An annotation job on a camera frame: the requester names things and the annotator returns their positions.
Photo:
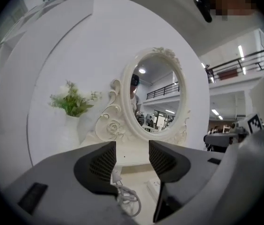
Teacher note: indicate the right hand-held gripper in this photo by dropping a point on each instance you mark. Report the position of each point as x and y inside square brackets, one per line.
[254, 123]

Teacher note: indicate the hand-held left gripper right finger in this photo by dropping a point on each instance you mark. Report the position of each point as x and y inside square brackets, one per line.
[176, 163]

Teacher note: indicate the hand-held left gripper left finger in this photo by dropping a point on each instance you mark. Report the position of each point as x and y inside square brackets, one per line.
[64, 189]

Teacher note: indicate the white power strip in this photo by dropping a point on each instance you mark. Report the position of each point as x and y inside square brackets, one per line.
[154, 186]

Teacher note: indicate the cream ornate dressing table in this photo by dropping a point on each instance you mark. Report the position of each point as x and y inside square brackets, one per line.
[134, 153]

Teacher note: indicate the black mezzanine railing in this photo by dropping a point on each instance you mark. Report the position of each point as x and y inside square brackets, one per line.
[237, 67]

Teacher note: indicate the white vase with flowers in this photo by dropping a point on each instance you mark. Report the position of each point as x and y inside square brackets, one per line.
[72, 107]

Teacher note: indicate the person's head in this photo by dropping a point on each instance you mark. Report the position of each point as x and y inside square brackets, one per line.
[230, 1]

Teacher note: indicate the oval mirror with ornate frame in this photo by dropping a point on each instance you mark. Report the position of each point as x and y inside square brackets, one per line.
[155, 97]

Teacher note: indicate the black head-worn camera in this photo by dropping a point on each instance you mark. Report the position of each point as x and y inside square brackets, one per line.
[203, 6]

